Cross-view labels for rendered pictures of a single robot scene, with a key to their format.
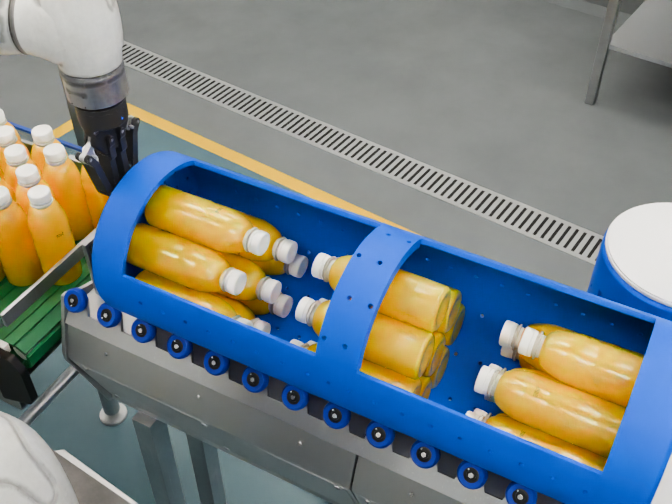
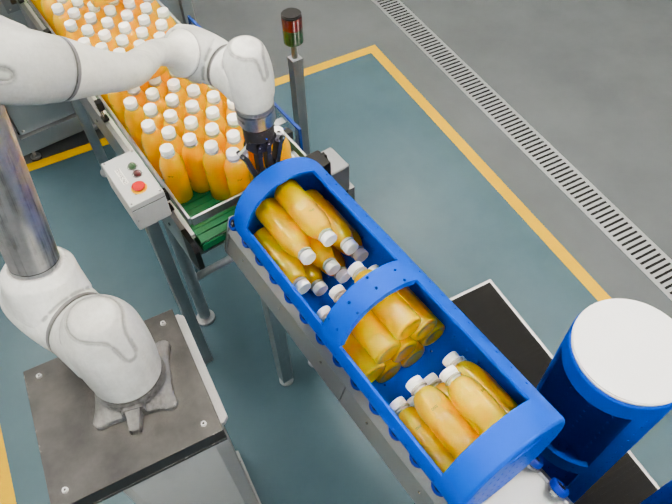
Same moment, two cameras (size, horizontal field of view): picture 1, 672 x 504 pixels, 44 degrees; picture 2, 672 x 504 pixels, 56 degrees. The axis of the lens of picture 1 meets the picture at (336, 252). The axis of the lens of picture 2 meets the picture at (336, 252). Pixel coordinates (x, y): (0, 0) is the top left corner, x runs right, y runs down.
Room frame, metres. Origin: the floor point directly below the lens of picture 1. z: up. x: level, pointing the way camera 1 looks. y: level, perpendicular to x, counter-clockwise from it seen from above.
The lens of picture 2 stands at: (0.16, -0.34, 2.36)
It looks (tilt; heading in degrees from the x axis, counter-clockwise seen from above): 54 degrees down; 29
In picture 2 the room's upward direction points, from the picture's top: 2 degrees counter-clockwise
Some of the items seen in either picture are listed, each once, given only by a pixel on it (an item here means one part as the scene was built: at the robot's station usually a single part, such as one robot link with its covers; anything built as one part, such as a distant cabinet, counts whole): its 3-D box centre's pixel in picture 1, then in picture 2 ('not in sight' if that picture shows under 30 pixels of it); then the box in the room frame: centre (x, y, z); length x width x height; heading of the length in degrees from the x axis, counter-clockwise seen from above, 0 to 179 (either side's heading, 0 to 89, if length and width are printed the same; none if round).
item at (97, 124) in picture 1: (104, 122); (259, 136); (1.05, 0.35, 1.32); 0.08 x 0.07 x 0.09; 152
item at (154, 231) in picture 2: not in sight; (180, 294); (0.95, 0.73, 0.50); 0.04 x 0.04 x 1.00; 62
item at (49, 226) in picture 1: (53, 237); (238, 178); (1.15, 0.53, 0.99); 0.07 x 0.07 x 0.19
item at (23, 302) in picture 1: (80, 250); (252, 191); (1.14, 0.48, 0.96); 0.40 x 0.01 x 0.03; 152
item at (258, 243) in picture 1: (259, 242); (328, 238); (0.96, 0.12, 1.16); 0.04 x 0.02 x 0.04; 152
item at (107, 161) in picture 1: (107, 162); (258, 158); (1.04, 0.36, 1.25); 0.04 x 0.01 x 0.11; 62
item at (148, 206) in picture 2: not in sight; (136, 189); (0.95, 0.73, 1.05); 0.20 x 0.10 x 0.10; 62
